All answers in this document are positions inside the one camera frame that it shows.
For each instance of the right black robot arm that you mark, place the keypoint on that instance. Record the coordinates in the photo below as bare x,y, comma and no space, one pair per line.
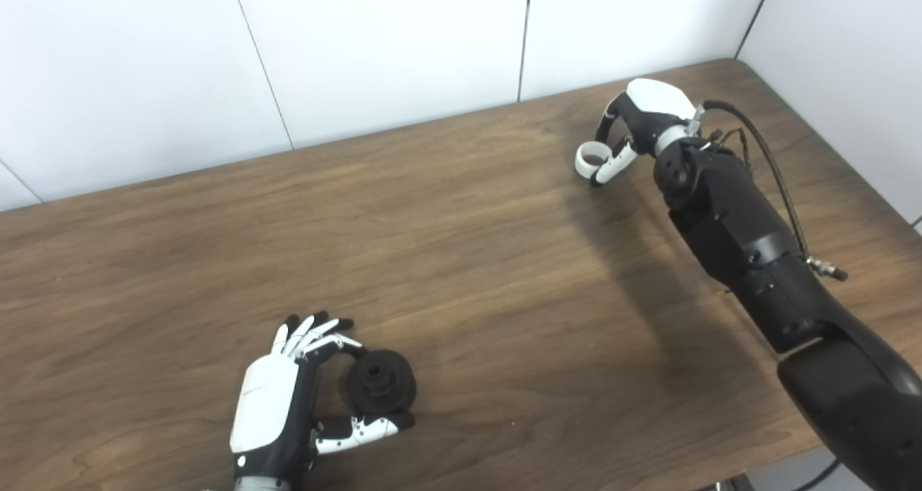
756,253

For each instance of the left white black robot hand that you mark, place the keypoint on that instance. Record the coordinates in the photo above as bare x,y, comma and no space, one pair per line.
263,404

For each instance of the round black plastic part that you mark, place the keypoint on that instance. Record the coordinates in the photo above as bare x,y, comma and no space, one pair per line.
382,383

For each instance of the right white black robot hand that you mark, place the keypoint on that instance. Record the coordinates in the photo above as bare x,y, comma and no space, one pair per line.
655,102

